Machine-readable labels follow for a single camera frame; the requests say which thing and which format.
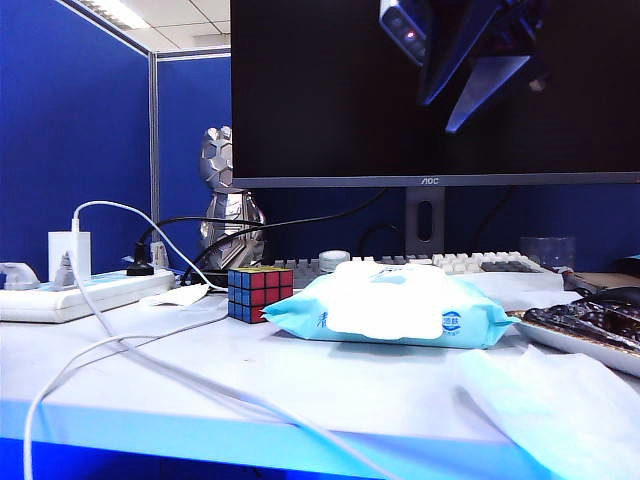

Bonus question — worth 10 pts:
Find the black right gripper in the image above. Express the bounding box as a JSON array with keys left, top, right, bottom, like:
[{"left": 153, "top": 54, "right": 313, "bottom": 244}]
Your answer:
[{"left": 418, "top": 0, "right": 549, "bottom": 134}]

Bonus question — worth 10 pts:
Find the sky blue wet wipes packet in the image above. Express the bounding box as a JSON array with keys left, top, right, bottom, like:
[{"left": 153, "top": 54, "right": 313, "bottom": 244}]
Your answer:
[{"left": 262, "top": 261, "right": 521, "bottom": 350}]

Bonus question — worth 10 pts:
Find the white wet wipe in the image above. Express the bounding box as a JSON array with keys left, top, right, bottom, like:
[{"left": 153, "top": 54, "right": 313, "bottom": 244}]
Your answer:
[{"left": 449, "top": 344, "right": 640, "bottom": 480}]

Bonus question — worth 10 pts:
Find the black AOC monitor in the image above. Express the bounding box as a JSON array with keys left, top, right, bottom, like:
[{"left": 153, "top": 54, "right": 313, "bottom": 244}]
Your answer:
[{"left": 229, "top": 0, "right": 640, "bottom": 259}]

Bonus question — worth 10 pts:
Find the grey and white keyboard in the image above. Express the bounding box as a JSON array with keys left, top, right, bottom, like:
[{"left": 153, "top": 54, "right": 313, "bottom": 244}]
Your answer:
[{"left": 272, "top": 249, "right": 551, "bottom": 289}]

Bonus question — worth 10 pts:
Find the clear glass cup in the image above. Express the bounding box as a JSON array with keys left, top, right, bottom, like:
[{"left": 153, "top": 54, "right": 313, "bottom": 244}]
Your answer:
[{"left": 519, "top": 235, "right": 576, "bottom": 271}]

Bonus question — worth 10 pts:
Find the clear plastic cap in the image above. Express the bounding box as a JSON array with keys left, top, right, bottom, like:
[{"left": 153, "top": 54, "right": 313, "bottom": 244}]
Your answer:
[{"left": 318, "top": 250, "right": 351, "bottom": 274}]

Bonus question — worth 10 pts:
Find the brown desk pad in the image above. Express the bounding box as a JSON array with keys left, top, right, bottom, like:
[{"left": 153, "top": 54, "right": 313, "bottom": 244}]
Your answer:
[{"left": 562, "top": 269, "right": 640, "bottom": 294}]

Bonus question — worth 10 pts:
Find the black computer mouse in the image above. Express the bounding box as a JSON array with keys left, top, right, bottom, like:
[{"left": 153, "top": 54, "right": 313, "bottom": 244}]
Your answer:
[{"left": 592, "top": 285, "right": 640, "bottom": 307}]

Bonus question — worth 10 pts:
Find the dark patterned tray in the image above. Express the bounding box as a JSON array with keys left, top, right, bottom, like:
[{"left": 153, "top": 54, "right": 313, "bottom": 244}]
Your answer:
[{"left": 504, "top": 299, "right": 640, "bottom": 379}]

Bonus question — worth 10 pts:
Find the silver figurine statue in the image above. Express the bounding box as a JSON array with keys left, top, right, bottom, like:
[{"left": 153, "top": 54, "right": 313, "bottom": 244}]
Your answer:
[{"left": 199, "top": 125, "right": 267, "bottom": 274}]

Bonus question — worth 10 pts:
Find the Rubik's cube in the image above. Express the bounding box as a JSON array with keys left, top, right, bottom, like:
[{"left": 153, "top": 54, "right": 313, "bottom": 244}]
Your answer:
[{"left": 227, "top": 267, "right": 295, "bottom": 325}]

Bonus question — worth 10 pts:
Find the ceiling light panel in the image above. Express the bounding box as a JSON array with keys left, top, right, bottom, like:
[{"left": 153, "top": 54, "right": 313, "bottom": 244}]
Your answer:
[{"left": 82, "top": 0, "right": 132, "bottom": 17}]

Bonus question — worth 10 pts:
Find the white paper sachet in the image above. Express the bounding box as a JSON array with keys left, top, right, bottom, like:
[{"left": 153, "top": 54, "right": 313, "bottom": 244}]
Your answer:
[{"left": 138, "top": 283, "right": 211, "bottom": 307}]

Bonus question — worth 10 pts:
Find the white power strip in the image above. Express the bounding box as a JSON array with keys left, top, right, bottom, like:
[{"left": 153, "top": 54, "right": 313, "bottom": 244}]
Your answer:
[{"left": 0, "top": 267, "right": 176, "bottom": 324}]

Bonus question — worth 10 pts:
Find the white USB charger block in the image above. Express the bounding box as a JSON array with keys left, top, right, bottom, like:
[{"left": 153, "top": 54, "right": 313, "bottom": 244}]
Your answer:
[{"left": 48, "top": 230, "right": 92, "bottom": 284}]

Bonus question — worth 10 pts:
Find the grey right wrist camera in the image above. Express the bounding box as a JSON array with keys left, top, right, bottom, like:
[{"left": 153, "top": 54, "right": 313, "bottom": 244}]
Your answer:
[{"left": 378, "top": 0, "right": 432, "bottom": 67}]

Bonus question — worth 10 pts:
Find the black cable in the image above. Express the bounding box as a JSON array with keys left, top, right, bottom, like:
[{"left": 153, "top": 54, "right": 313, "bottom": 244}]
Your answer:
[
  {"left": 357, "top": 222, "right": 407, "bottom": 257},
  {"left": 180, "top": 187, "right": 389, "bottom": 287}
]

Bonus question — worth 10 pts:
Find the thin white USB cable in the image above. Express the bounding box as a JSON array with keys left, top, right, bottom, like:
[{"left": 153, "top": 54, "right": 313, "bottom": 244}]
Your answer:
[{"left": 22, "top": 200, "right": 236, "bottom": 480}]

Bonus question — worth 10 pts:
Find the black plug with cable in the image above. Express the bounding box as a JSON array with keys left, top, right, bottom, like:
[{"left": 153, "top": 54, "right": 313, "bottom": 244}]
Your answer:
[{"left": 126, "top": 216, "right": 211, "bottom": 277}]

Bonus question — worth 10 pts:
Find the small grey plug with cable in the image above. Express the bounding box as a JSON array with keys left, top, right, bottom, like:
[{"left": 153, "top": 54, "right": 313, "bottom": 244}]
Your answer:
[{"left": 52, "top": 252, "right": 399, "bottom": 480}]

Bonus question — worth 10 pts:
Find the grey plug thick white cable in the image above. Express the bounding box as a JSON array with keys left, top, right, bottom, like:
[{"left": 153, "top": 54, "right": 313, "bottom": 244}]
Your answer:
[{"left": 0, "top": 262, "right": 40, "bottom": 291}]

